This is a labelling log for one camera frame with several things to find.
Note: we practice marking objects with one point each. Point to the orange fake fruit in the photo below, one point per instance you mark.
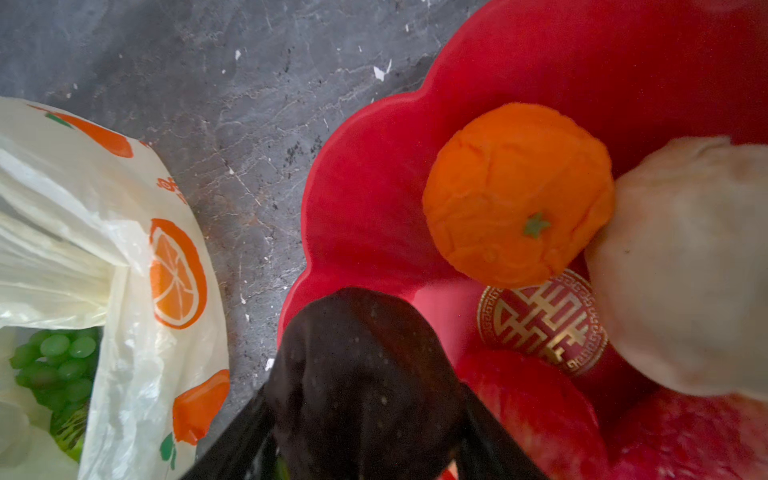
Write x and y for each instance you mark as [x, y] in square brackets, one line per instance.
[517, 194]

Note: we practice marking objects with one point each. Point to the red fake fruit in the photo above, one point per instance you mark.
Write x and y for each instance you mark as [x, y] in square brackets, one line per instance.
[541, 409]

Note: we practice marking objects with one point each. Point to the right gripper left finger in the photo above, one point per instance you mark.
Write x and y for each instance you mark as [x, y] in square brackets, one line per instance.
[235, 450]

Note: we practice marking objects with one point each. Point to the yellowish plastic bag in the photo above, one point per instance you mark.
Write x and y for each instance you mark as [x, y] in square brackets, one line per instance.
[95, 232]

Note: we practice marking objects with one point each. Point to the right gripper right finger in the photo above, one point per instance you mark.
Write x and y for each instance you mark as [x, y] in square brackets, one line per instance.
[487, 451]

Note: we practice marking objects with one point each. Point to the dark brown fake fruit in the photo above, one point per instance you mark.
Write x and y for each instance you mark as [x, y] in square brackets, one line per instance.
[361, 388]

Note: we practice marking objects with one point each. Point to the green fake grapes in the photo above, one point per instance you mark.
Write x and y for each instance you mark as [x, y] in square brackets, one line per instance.
[59, 368]

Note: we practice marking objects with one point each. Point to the red flower-shaped plate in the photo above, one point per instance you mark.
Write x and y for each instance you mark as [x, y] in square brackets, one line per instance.
[635, 74]

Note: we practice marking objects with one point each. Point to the beige fake potato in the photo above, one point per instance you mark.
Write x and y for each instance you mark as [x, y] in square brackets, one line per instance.
[680, 271]

